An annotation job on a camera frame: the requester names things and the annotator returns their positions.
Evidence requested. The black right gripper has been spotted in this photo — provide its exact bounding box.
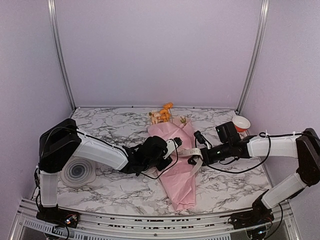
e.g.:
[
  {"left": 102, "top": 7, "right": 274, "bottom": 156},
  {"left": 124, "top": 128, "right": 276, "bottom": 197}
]
[{"left": 187, "top": 142, "right": 232, "bottom": 167}]

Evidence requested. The cream printed ribbon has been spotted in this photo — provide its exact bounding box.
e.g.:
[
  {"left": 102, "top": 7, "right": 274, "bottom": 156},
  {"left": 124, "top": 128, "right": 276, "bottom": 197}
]
[{"left": 177, "top": 148, "right": 203, "bottom": 179}]

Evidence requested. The peach fake flower stem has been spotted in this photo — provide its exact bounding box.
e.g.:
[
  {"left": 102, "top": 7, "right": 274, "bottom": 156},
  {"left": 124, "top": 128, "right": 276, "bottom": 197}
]
[{"left": 148, "top": 110, "right": 162, "bottom": 125}]

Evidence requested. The pink wrapping paper sheet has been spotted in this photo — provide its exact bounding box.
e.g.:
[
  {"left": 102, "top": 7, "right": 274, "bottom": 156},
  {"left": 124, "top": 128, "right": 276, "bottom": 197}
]
[{"left": 147, "top": 118, "right": 196, "bottom": 211}]

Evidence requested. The orange fake flower stem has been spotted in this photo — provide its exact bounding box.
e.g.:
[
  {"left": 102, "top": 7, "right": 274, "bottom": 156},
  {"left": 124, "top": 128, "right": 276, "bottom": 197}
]
[{"left": 159, "top": 102, "right": 173, "bottom": 122}]

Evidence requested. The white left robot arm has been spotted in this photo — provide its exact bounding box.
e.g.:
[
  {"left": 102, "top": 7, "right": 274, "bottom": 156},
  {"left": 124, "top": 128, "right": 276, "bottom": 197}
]
[{"left": 38, "top": 118, "right": 177, "bottom": 223}]

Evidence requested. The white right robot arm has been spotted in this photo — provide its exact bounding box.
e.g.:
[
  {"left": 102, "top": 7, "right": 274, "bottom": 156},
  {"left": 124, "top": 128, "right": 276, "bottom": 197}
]
[{"left": 200, "top": 121, "right": 320, "bottom": 224}]

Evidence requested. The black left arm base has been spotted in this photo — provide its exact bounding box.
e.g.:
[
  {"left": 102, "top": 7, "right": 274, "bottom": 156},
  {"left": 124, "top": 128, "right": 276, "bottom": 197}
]
[{"left": 36, "top": 205, "right": 80, "bottom": 229}]

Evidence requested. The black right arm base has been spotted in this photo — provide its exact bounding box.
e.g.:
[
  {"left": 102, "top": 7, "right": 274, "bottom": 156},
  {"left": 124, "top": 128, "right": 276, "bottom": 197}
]
[{"left": 228, "top": 195, "right": 275, "bottom": 230}]

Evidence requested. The orange bowl white inside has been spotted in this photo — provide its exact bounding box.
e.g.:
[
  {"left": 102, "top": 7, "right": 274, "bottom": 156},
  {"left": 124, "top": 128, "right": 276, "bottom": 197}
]
[{"left": 232, "top": 115, "right": 251, "bottom": 133}]

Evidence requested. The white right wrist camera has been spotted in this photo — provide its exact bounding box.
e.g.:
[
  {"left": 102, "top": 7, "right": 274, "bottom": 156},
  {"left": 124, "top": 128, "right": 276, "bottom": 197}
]
[{"left": 193, "top": 130, "right": 213, "bottom": 149}]

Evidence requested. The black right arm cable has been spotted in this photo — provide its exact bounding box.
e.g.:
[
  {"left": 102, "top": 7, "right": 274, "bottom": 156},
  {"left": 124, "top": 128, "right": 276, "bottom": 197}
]
[{"left": 194, "top": 131, "right": 308, "bottom": 175}]

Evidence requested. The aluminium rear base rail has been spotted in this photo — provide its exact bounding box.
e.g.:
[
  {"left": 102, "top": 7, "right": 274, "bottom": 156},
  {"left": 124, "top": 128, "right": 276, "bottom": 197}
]
[{"left": 75, "top": 105, "right": 236, "bottom": 111}]

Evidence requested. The aluminium front rail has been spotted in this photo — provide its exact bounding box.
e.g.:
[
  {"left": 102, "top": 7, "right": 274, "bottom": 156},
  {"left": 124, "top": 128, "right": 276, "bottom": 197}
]
[{"left": 8, "top": 199, "right": 301, "bottom": 240}]

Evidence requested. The aluminium frame post right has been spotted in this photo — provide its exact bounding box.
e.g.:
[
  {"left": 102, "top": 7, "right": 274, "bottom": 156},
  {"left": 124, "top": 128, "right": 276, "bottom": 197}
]
[{"left": 236, "top": 0, "right": 270, "bottom": 114}]

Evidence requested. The aluminium frame post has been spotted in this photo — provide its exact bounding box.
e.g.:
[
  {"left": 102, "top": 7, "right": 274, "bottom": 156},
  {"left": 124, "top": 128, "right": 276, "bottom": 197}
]
[
  {"left": 236, "top": 0, "right": 270, "bottom": 114},
  {"left": 47, "top": 0, "right": 77, "bottom": 111}
]

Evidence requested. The aluminium frame post left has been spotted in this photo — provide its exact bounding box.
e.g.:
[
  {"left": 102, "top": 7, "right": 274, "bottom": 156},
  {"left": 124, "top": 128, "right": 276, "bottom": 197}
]
[{"left": 47, "top": 0, "right": 77, "bottom": 111}]

